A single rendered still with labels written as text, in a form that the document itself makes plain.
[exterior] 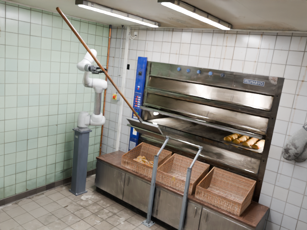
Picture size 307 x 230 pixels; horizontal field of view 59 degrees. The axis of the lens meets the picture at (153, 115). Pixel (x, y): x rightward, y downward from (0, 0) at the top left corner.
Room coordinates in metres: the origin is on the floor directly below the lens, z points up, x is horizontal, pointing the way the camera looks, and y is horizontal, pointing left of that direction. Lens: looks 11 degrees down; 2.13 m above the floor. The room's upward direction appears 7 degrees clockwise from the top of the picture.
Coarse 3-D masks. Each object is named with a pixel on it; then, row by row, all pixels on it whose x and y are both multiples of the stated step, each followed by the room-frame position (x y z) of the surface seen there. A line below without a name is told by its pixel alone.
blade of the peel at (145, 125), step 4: (128, 120) 3.76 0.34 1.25; (132, 120) 3.67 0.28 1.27; (136, 120) 3.63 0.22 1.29; (132, 124) 3.79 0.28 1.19; (136, 124) 3.72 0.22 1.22; (140, 124) 3.63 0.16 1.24; (144, 124) 3.56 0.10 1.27; (148, 124) 3.51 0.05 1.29; (152, 124) 3.49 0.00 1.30; (144, 128) 3.68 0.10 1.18; (148, 128) 3.60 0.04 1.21; (152, 128) 3.53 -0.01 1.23; (156, 128) 3.46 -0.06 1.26; (140, 132) 3.90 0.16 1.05; (144, 132) 3.81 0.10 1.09; (148, 132) 3.73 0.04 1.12; (160, 132) 3.50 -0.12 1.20; (156, 136) 3.70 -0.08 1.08; (160, 136) 3.62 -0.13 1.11; (164, 140) 3.65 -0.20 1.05
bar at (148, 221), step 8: (136, 128) 3.75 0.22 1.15; (168, 136) 3.44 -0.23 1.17; (192, 144) 3.23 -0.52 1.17; (160, 152) 3.32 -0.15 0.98; (152, 176) 3.26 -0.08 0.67; (152, 184) 3.25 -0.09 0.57; (152, 192) 3.25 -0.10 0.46; (184, 192) 2.99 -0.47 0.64; (152, 200) 3.26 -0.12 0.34; (184, 200) 2.98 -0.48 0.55; (184, 208) 2.97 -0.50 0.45; (184, 216) 2.99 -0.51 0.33; (144, 224) 3.23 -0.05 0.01; (152, 224) 3.25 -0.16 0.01
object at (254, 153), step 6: (162, 126) 3.95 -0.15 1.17; (180, 132) 3.76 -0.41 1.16; (186, 132) 3.74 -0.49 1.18; (198, 138) 3.60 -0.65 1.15; (204, 138) 3.55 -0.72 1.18; (216, 144) 3.45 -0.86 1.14; (222, 144) 3.40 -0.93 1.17; (228, 144) 3.39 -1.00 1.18; (240, 150) 3.26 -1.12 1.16; (246, 150) 3.22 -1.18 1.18; (258, 156) 3.13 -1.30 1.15
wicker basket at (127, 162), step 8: (144, 144) 4.06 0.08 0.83; (128, 152) 3.82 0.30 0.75; (136, 152) 3.98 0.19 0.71; (144, 152) 4.01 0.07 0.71; (152, 152) 3.95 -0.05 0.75; (168, 152) 3.81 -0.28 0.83; (128, 160) 3.64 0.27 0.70; (152, 160) 3.90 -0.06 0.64; (160, 160) 3.83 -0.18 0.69; (128, 168) 3.63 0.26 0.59; (136, 168) 3.56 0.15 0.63; (144, 168) 3.48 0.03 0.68; (152, 168) 3.41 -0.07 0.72
